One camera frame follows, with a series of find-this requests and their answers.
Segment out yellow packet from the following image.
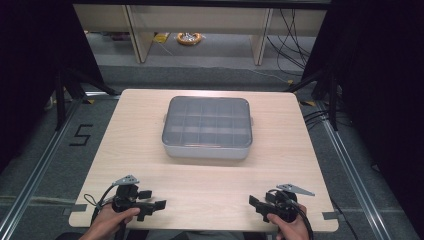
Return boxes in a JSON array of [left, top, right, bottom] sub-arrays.
[[153, 32, 171, 44]]

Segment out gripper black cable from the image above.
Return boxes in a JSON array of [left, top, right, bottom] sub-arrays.
[[83, 183, 118, 228], [268, 188, 315, 240]]

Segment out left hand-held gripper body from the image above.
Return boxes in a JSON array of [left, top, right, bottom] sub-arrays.
[[111, 174, 148, 214]]

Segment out black curtain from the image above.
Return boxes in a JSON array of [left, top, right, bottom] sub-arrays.
[[300, 0, 424, 236], [0, 0, 104, 175]]

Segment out person's left hand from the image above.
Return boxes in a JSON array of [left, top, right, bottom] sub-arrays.
[[87, 203, 141, 238]]

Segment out black cables beside rail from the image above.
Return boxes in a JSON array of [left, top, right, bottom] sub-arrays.
[[302, 109, 351, 131]]

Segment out aluminium floor rail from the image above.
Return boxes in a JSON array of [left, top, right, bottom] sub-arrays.
[[0, 95, 86, 240], [313, 100, 419, 240]]

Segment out bundle of black floor cables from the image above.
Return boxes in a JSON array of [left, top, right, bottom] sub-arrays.
[[265, 8, 312, 77]]

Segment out grey compartment storage box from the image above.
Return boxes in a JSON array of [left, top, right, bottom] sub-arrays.
[[161, 113, 254, 160]]

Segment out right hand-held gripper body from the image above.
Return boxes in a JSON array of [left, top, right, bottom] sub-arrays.
[[264, 182, 316, 224]]

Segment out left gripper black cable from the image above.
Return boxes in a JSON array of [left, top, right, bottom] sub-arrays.
[[83, 183, 118, 228]]

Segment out beige wooden desk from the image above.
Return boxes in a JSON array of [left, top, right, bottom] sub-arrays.
[[73, 3, 328, 66]]

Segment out person's right hand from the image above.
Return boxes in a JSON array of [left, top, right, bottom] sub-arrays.
[[266, 203, 310, 240]]

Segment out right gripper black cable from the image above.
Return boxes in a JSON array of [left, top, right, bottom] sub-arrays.
[[268, 188, 315, 240]]

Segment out thin white floor cable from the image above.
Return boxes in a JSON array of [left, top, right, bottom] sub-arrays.
[[247, 67, 295, 85]]

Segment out orange tape roll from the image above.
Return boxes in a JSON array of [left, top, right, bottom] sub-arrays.
[[176, 31, 204, 47]]

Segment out black tripod stand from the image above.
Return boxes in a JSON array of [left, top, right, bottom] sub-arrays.
[[283, 66, 342, 132], [53, 66, 120, 132]]

